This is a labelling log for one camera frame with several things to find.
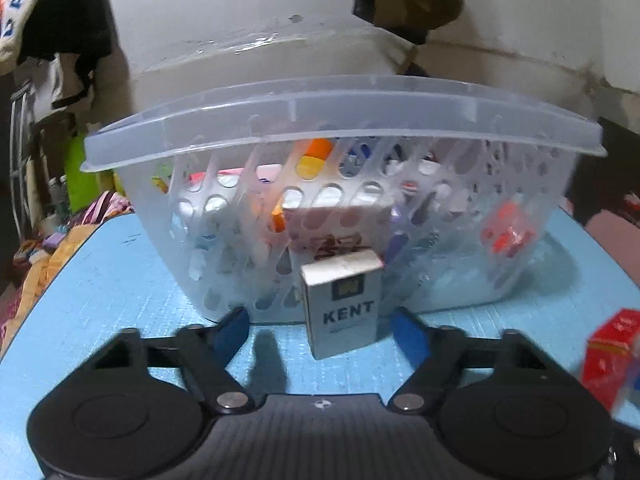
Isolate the translucent perforated plastic basket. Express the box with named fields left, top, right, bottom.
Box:
left=81, top=74, right=608, bottom=323

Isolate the dark wooden headboard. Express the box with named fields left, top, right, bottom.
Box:
left=582, top=116, right=640, bottom=221

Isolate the white garment with black trim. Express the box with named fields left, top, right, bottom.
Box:
left=14, top=51, right=97, bottom=123

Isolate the white and red box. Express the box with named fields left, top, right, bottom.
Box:
left=281, top=199, right=395, bottom=263

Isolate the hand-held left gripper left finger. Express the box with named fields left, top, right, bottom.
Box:
left=90, top=307, right=253, bottom=415

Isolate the white cigarette box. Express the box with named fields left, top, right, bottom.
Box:
left=299, top=249, right=385, bottom=361

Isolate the orange patterned blanket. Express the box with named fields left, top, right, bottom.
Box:
left=0, top=192, right=137, bottom=343

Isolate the black hanging clothing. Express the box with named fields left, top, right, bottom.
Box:
left=15, top=0, right=115, bottom=108

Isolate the white bag with blue letters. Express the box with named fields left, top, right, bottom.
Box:
left=0, top=0, right=63, bottom=63

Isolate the red round packet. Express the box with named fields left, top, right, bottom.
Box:
left=481, top=201, right=535, bottom=257

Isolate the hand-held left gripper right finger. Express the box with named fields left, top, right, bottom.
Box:
left=387, top=307, right=551, bottom=413

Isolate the orange snack packet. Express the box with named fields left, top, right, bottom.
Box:
left=294, top=139, right=335, bottom=182

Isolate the brown hanging bag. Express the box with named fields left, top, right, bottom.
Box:
left=351, top=0, right=465, bottom=45

